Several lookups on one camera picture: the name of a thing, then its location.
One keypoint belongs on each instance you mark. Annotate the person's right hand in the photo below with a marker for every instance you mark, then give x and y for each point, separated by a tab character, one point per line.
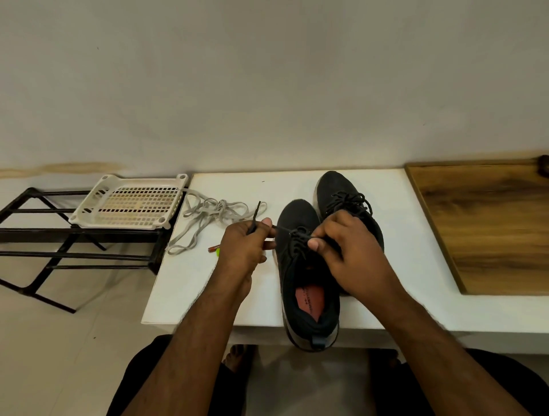
360	261

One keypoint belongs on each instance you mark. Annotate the person's left hand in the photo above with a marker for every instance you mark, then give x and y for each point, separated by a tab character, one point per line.
240	253

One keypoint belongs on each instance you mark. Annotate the black shoelace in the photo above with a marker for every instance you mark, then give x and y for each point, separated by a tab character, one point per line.
347	202
256	212

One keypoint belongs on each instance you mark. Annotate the grey shoelaces bundle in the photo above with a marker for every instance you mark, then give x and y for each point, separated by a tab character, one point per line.
206	210

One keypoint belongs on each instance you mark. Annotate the dark sneaker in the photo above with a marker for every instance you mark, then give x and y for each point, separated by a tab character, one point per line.
302	330
334	183

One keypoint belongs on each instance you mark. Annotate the person's right forearm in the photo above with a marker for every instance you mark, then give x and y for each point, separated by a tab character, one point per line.
446	360

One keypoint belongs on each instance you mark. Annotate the person's left forearm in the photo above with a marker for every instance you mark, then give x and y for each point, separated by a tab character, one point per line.
193	351

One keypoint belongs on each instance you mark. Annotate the person's bare foot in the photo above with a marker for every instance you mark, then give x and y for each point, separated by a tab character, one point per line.
236	356

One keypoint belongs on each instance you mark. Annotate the small red stick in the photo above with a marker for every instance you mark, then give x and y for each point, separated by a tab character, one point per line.
213	248

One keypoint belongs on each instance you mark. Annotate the white perforated plastic tray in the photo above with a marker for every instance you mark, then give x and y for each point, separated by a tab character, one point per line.
129	203

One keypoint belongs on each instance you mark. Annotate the wooden board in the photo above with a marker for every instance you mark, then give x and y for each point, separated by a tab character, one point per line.
497	223

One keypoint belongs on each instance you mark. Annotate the black metal rack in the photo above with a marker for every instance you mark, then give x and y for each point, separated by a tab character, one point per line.
86	234

